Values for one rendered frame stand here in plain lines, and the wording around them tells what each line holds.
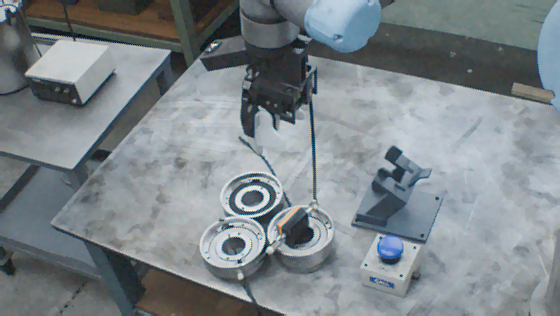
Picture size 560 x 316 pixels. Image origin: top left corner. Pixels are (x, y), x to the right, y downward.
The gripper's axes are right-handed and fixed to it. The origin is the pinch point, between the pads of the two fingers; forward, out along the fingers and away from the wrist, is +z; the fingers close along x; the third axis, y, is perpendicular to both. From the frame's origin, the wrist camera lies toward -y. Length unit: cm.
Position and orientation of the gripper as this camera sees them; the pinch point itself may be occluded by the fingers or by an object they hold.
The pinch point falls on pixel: (263, 135)
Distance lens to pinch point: 107.7
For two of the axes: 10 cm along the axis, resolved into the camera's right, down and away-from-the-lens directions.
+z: 0.3, 6.8, 7.3
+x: 4.7, -6.6, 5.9
